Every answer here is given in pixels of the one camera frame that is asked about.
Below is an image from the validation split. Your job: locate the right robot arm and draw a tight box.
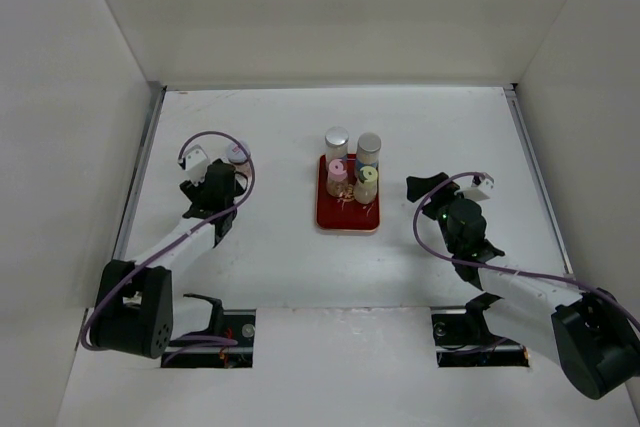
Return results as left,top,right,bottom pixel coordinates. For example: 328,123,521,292
406,172,639,400

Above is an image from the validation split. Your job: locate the short jar white lid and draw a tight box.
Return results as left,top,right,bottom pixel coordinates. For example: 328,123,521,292
226,141,251,167

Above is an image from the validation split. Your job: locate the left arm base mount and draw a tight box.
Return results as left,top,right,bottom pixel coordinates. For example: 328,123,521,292
160,294,257,369

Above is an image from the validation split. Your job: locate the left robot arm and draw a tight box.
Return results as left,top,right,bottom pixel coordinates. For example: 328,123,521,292
80,159,255,359

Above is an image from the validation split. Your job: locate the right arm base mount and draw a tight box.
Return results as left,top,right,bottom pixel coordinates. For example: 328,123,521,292
431,294,529,368

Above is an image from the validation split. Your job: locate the pink cap bottle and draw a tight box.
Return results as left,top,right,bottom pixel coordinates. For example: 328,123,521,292
326,158,349,198

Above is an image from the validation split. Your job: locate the yellow cap bottle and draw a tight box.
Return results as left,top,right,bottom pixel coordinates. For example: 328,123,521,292
353,166,379,205

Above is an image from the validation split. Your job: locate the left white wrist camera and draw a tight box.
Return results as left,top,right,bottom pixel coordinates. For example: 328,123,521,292
179,145,211,186

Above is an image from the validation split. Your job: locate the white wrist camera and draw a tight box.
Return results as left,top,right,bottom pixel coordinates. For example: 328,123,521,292
459,175,494,202
179,145,211,186

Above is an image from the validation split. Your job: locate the red lacquer tray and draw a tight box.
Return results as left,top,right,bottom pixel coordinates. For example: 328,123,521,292
314,154,381,233

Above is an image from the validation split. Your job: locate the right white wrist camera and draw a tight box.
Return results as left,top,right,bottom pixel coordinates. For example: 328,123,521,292
459,175,494,202

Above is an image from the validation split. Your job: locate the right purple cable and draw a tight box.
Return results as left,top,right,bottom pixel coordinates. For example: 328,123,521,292
412,171,640,333

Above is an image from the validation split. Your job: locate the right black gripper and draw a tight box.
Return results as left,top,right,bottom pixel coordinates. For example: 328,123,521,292
406,172,465,254

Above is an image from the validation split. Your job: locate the tall jar blue label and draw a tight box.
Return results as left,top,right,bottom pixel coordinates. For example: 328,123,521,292
355,132,382,172
325,126,349,163

